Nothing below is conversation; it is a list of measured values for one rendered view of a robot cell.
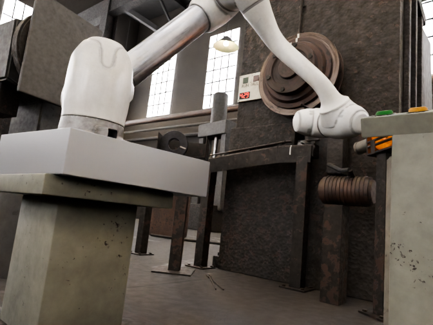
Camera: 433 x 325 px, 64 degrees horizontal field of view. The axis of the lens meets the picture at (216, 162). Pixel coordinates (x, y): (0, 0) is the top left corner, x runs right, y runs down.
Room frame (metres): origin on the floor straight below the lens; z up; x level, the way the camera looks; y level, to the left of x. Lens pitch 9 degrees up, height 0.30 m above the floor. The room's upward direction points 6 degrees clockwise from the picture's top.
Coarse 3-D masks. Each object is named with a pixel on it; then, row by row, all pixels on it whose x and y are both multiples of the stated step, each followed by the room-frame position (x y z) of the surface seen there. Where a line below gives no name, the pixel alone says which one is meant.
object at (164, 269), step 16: (176, 144) 1.99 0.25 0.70; (192, 144) 1.98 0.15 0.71; (208, 144) 1.89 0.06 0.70; (176, 208) 1.86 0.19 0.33; (176, 224) 1.86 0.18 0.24; (176, 240) 1.86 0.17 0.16; (176, 256) 1.85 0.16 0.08; (160, 272) 1.79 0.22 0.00; (176, 272) 1.81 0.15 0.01; (192, 272) 1.86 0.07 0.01
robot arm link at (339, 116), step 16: (256, 16) 1.05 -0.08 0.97; (272, 16) 1.06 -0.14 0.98; (256, 32) 1.11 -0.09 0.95; (272, 32) 1.07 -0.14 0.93; (272, 48) 1.10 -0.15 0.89; (288, 48) 1.07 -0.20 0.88; (288, 64) 1.09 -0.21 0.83; (304, 64) 1.05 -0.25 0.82; (304, 80) 1.07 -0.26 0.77; (320, 80) 1.03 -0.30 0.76; (320, 96) 1.05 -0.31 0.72; (336, 96) 1.04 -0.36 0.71; (320, 112) 1.08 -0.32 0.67; (336, 112) 1.04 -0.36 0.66; (352, 112) 1.00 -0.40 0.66; (320, 128) 1.14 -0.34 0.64; (336, 128) 1.06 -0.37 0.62; (352, 128) 1.02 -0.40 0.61
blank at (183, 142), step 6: (168, 132) 1.84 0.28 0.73; (174, 132) 1.84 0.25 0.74; (180, 132) 1.83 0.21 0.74; (162, 138) 1.84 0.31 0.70; (168, 138) 1.84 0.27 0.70; (174, 138) 1.84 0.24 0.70; (180, 138) 1.83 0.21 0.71; (186, 138) 1.83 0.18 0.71; (162, 144) 1.84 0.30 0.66; (168, 144) 1.85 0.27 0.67; (180, 144) 1.83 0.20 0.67; (186, 144) 1.83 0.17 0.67; (168, 150) 1.84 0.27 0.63; (174, 150) 1.84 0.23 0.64; (180, 150) 1.83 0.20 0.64; (186, 150) 1.84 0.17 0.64
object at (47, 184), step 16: (0, 176) 0.79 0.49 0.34; (16, 176) 0.73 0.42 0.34; (32, 176) 0.67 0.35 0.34; (48, 176) 0.64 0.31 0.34; (64, 176) 0.66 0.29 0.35; (16, 192) 0.72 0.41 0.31; (32, 192) 0.66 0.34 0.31; (48, 192) 0.64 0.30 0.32; (64, 192) 0.66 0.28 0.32; (80, 192) 0.69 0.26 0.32; (96, 192) 0.71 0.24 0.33; (112, 192) 0.74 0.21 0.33; (128, 192) 0.77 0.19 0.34; (144, 192) 0.80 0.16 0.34; (160, 192) 0.84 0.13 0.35
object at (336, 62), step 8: (304, 32) 1.75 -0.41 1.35; (312, 32) 1.72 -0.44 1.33; (288, 40) 1.81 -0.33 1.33; (320, 40) 1.69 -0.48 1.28; (328, 40) 1.66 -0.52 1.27; (328, 48) 1.66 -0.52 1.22; (336, 56) 1.63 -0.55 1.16; (264, 64) 1.90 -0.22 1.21; (336, 64) 1.63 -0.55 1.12; (336, 72) 1.63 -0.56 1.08; (336, 80) 1.64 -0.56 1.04; (264, 96) 1.89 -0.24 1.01; (272, 104) 1.85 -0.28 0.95; (312, 104) 1.70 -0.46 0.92; (320, 104) 1.72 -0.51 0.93; (280, 112) 1.82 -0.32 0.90; (288, 112) 1.79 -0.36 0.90
